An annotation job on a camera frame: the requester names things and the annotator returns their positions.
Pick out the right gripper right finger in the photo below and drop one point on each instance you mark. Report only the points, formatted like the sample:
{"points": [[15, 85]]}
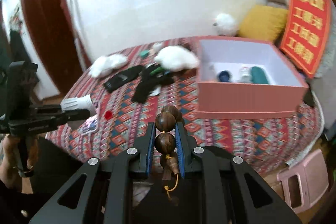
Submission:
{"points": [[185, 146]]}

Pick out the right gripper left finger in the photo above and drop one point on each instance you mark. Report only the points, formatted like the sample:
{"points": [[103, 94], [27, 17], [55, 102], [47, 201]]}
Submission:
{"points": [[143, 161]]}

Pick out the white ribbed plastic cup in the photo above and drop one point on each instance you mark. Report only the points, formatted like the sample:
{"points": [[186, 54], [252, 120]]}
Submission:
{"points": [[78, 103]]}

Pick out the dark blue vase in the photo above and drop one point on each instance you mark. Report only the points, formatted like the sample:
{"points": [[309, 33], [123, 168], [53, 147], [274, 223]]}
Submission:
{"points": [[224, 77]]}

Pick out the white pill bottle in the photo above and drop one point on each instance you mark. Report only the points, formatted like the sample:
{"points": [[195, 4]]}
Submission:
{"points": [[245, 75]]}

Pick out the teal glasses case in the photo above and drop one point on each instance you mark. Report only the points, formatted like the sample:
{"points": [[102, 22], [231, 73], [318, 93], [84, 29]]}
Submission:
{"points": [[258, 76]]}

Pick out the person's left hand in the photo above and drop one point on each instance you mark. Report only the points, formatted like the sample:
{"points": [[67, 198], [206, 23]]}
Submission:
{"points": [[9, 172]]}

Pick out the red felt piece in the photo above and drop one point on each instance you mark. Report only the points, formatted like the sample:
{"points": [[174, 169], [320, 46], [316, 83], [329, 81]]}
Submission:
{"points": [[108, 115]]}

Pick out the white paper card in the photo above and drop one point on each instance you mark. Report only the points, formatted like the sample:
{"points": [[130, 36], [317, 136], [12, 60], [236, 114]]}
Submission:
{"points": [[156, 91]]}

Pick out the patterned red bedspread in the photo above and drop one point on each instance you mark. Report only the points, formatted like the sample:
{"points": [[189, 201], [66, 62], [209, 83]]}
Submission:
{"points": [[265, 143]]}

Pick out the black nike glove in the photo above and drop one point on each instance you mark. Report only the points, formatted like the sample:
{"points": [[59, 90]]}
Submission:
{"points": [[122, 78], [148, 82]]}

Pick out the dark red wooden door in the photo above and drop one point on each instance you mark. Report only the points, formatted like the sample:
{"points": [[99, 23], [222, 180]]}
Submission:
{"points": [[53, 40]]}

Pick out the green knit item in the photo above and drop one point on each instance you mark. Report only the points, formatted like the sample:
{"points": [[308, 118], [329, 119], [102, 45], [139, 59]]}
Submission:
{"points": [[157, 71]]}

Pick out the white plush pillow toy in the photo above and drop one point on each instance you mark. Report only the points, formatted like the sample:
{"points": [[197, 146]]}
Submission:
{"points": [[176, 58]]}

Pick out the large white plush toy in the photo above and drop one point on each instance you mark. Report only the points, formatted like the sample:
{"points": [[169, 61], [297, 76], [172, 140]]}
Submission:
{"points": [[104, 65]]}

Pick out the small green oval box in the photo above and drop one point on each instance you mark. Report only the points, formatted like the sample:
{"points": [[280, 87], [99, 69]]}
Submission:
{"points": [[144, 54]]}

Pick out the pink storage box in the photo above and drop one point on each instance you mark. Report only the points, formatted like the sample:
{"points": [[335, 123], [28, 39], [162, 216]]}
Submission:
{"points": [[235, 100]]}

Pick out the small white plush bird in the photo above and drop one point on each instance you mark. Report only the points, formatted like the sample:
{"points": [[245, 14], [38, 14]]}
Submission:
{"points": [[226, 25]]}

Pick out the pink plastic stool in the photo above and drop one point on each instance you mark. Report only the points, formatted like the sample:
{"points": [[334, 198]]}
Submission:
{"points": [[312, 177]]}

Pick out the yellow cushion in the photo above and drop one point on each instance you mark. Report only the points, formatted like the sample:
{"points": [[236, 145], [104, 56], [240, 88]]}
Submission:
{"points": [[263, 23]]}

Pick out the red banner gold characters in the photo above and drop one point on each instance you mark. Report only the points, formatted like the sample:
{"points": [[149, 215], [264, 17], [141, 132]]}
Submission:
{"points": [[306, 33]]}

